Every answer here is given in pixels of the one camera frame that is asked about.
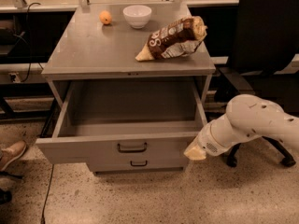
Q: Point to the brown shoe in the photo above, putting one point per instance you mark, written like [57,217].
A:
[10,154]

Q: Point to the grey metal cabinet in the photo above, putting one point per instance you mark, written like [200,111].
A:
[90,50]

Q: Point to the black chair caster left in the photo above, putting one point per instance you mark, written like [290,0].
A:
[5,196]

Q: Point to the orange fruit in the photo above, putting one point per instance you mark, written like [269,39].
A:
[105,17]

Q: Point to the black drawer handle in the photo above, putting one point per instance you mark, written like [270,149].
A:
[132,149]
[138,163]

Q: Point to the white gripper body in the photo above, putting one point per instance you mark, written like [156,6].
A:
[206,141]

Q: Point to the grey drawer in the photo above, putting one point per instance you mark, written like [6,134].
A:
[165,113]
[124,165]

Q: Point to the grey top drawer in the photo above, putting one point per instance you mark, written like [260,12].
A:
[165,113]

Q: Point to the black office chair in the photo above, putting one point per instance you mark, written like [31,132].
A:
[265,40]

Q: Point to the white bowl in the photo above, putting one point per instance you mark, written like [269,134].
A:
[137,16]

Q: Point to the brown chip bag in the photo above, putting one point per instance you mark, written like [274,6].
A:
[178,39]

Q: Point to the grey lower drawer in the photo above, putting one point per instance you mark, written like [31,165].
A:
[124,165]

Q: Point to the wall power outlet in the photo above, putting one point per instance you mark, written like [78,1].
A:
[14,77]

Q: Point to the black top drawer handle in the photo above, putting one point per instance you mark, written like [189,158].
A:
[132,149]

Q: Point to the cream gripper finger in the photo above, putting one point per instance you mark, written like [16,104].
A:
[194,152]

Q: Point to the black lower drawer handle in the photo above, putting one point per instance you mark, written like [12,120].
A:
[138,163]

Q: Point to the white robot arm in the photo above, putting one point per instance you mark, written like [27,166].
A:
[247,117]

